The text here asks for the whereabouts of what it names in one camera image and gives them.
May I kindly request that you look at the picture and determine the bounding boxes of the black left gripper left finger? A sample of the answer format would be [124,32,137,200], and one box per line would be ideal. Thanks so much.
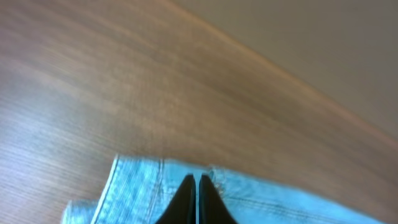
[156,174,196,224]

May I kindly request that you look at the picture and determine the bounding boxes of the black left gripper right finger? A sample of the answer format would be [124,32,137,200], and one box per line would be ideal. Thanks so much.
[198,175,237,224]

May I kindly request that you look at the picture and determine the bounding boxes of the light blue denim shorts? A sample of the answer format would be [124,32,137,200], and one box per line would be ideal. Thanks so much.
[61,156,377,223]

